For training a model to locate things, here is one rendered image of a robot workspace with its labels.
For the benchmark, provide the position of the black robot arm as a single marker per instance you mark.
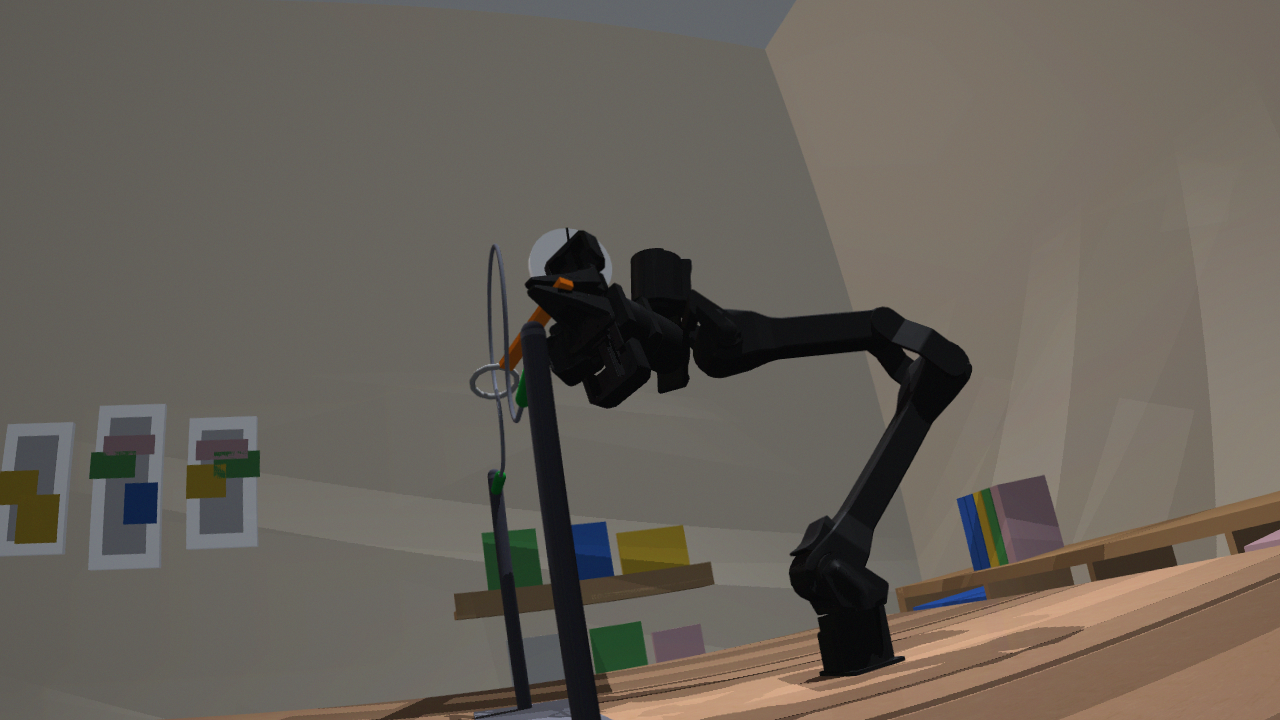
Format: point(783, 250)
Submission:
point(829, 567)

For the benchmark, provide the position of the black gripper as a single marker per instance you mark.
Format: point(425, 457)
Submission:
point(597, 319)

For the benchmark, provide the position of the orange handle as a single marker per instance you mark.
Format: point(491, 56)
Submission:
point(515, 351)

